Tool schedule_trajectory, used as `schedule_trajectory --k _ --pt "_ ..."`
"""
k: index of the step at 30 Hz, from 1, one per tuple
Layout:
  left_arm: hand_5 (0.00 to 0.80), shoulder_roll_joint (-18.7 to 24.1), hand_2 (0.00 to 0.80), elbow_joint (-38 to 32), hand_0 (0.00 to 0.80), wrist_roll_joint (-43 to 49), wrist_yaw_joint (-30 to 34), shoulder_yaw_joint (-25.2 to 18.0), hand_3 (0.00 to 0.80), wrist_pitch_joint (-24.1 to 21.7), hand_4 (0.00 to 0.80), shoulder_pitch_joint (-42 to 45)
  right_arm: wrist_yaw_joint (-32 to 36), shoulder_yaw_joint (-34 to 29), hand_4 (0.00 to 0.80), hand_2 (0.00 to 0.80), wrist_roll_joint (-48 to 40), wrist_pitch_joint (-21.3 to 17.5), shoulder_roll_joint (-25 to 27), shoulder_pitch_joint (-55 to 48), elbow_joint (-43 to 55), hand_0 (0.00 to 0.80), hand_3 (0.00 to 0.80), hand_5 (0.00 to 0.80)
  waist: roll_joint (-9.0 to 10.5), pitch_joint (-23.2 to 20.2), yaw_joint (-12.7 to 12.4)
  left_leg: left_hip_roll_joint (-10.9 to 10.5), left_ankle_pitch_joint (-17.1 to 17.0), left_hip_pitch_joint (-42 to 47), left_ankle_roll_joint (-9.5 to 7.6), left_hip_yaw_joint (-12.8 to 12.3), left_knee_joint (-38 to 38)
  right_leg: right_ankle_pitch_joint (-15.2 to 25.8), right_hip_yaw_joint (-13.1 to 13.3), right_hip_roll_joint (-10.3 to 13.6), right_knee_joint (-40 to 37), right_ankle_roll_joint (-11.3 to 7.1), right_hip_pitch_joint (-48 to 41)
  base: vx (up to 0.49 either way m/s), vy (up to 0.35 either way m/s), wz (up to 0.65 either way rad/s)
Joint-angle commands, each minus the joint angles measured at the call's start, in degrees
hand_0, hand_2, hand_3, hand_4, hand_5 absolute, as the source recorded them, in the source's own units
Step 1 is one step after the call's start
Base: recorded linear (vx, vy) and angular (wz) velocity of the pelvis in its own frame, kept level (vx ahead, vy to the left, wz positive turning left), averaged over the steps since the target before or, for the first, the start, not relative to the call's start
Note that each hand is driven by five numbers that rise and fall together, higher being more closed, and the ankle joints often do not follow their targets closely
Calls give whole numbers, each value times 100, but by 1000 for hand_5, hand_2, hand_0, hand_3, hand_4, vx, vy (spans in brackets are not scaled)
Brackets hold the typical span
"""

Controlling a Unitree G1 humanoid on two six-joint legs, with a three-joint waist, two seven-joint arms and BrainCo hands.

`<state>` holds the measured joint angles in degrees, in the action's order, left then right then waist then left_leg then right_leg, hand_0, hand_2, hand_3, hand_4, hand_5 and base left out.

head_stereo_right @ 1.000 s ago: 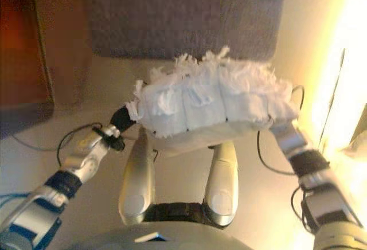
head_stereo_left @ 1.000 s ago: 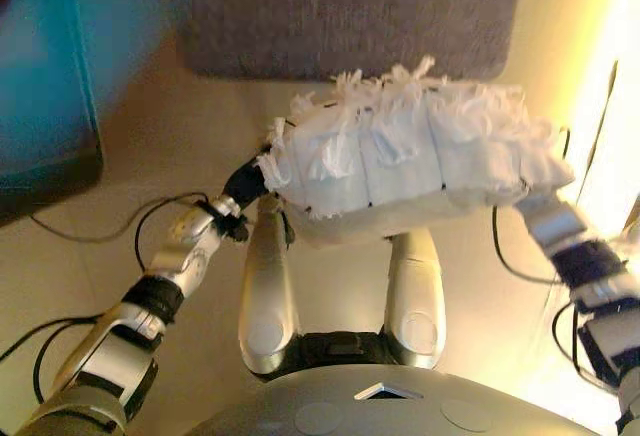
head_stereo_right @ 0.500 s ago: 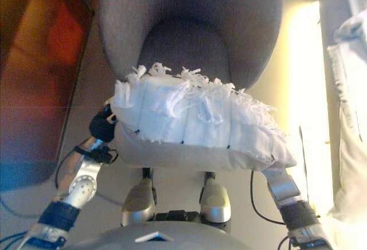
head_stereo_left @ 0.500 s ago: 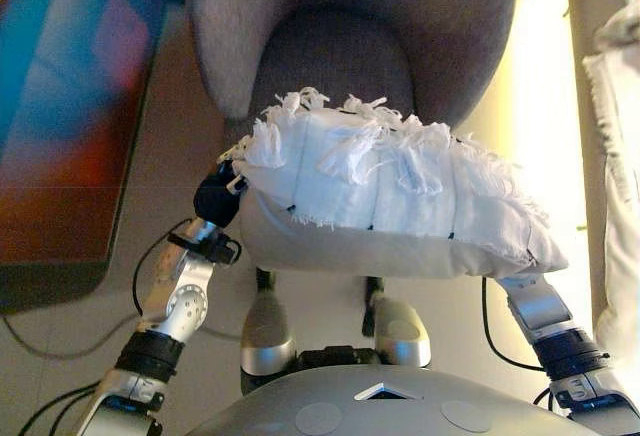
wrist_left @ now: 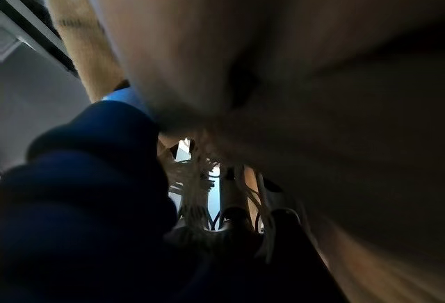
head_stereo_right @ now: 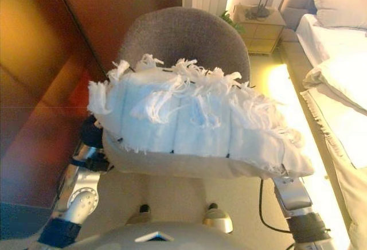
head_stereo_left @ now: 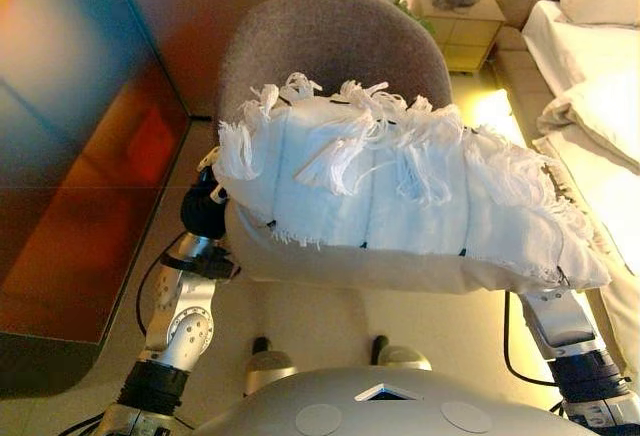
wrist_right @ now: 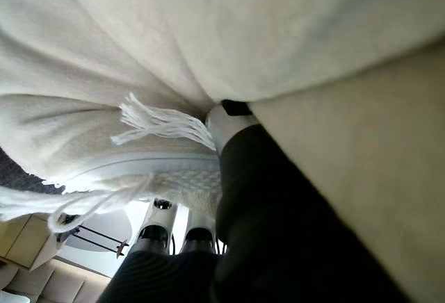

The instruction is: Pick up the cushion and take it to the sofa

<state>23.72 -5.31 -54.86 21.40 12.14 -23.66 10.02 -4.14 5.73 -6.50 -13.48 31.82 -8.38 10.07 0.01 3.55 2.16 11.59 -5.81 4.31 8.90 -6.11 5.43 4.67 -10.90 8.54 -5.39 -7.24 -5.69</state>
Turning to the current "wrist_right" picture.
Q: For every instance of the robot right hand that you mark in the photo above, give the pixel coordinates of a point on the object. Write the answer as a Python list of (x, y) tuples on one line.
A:
[(271, 230)]

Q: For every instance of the grey upholstered armchair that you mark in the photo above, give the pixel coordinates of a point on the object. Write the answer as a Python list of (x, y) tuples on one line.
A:
[(17, 178)]

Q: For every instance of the white fringed cushion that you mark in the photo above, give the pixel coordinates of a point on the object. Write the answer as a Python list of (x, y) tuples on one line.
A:
[(174, 39)]

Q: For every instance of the beige wooden nightstand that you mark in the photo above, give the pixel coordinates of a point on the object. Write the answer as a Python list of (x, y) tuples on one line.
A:
[(21, 240)]

